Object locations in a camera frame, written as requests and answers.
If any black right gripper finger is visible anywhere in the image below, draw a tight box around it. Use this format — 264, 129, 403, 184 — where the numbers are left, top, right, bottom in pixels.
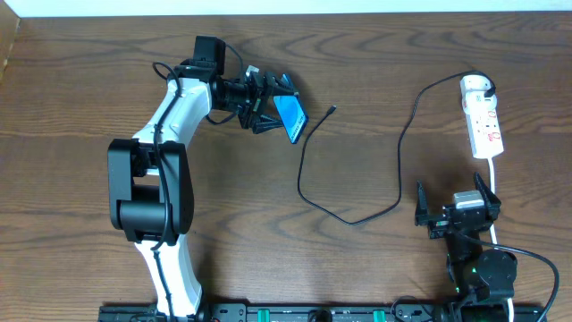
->
415, 181, 429, 217
473, 172, 501, 208

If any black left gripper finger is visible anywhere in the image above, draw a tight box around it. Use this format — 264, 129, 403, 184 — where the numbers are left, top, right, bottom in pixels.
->
267, 72, 299, 97
251, 114, 283, 134

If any blue screen Galaxy smartphone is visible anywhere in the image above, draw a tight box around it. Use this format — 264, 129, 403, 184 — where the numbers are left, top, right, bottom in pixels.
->
273, 96, 308, 144

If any black USB charging cable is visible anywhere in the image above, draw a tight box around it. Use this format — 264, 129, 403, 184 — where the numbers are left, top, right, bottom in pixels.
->
297, 70, 497, 226

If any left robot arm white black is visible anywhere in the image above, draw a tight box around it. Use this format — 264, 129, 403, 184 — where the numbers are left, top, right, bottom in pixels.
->
99, 36, 299, 321

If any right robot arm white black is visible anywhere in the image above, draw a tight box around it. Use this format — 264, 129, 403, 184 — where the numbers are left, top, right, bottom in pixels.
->
415, 174, 517, 321

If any white USB charger plug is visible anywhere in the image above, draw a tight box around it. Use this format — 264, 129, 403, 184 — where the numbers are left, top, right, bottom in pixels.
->
459, 74, 497, 114

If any white power strip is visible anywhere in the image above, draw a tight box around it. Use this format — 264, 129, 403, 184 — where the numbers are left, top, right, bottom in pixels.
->
462, 91, 504, 159

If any black right camera cable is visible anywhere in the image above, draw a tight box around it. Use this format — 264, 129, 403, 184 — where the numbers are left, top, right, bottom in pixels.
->
455, 230, 560, 322

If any black camera cable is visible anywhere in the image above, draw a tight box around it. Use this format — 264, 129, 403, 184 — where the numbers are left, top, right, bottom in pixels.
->
455, 230, 560, 322
150, 61, 183, 322

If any black left camera cable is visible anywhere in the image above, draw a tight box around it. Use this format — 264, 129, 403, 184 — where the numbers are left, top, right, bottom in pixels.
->
150, 61, 183, 322

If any white power strip cord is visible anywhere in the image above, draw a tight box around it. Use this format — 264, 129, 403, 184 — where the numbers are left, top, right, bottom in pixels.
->
486, 157, 516, 322

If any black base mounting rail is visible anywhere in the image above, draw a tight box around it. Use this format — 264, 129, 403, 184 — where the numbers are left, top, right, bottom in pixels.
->
96, 303, 542, 322

